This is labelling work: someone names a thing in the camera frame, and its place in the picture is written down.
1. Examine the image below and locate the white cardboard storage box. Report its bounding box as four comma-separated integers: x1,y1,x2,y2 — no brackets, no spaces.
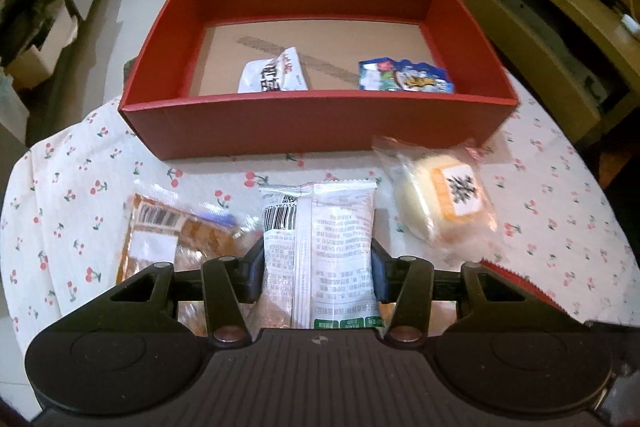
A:
7,11,79,80

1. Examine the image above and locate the red cardboard box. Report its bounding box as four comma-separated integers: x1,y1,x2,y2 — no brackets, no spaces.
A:
118,0,520,162

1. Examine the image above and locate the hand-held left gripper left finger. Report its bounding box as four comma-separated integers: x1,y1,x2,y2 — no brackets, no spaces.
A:
104,240,266,349

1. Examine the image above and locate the white grey snack packet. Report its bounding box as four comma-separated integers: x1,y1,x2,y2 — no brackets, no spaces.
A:
258,179,379,332

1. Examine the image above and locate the cherry print tablecloth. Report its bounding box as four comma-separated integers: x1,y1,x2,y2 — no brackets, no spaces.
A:
0,72,636,358

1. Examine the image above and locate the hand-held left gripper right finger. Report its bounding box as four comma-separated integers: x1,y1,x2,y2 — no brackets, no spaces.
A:
372,240,541,350

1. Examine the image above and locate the yellow cake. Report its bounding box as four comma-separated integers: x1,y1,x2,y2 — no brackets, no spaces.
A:
372,136,497,244

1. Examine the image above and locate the red snack packet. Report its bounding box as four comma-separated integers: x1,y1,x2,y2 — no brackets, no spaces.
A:
479,260,593,324

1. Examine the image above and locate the orange brown snack packet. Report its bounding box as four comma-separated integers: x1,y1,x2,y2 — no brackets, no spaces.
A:
116,193,261,338

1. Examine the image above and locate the wooden TV stand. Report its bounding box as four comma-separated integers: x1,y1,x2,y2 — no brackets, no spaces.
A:
350,0,640,188

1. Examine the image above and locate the white packet with black print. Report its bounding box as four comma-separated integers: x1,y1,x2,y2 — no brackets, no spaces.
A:
237,48,310,94

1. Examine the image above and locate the blue snack packet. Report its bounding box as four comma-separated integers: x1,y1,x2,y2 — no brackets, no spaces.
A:
358,58,455,94

